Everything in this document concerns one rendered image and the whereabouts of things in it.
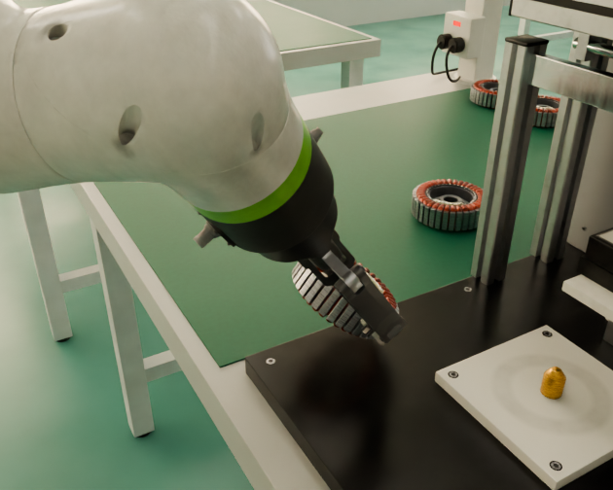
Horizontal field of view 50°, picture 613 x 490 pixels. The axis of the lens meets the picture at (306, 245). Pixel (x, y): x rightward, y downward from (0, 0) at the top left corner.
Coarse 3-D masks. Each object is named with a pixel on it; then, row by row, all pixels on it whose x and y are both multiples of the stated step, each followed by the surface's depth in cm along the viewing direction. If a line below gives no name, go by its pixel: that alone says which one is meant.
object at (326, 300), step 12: (300, 264) 65; (360, 264) 70; (300, 276) 64; (312, 276) 62; (372, 276) 69; (300, 288) 63; (312, 288) 62; (324, 288) 61; (384, 288) 68; (312, 300) 62; (324, 300) 62; (336, 300) 61; (324, 312) 61; (336, 312) 61; (348, 312) 61; (336, 324) 61; (348, 324) 61; (360, 324) 62; (360, 336) 62; (372, 336) 63
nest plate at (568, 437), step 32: (512, 352) 66; (544, 352) 66; (576, 352) 66; (448, 384) 62; (480, 384) 62; (512, 384) 62; (576, 384) 62; (608, 384) 62; (480, 416) 59; (512, 416) 58; (544, 416) 58; (576, 416) 58; (608, 416) 58; (512, 448) 56; (544, 448) 55; (576, 448) 55; (608, 448) 55; (544, 480) 53
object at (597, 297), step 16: (592, 240) 58; (608, 240) 57; (592, 256) 58; (608, 256) 57; (592, 272) 59; (608, 272) 57; (576, 288) 58; (592, 288) 58; (608, 288) 58; (592, 304) 57; (608, 304) 56
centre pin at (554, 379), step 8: (552, 368) 59; (560, 368) 60; (544, 376) 60; (552, 376) 59; (560, 376) 59; (544, 384) 60; (552, 384) 59; (560, 384) 59; (544, 392) 60; (552, 392) 60; (560, 392) 60
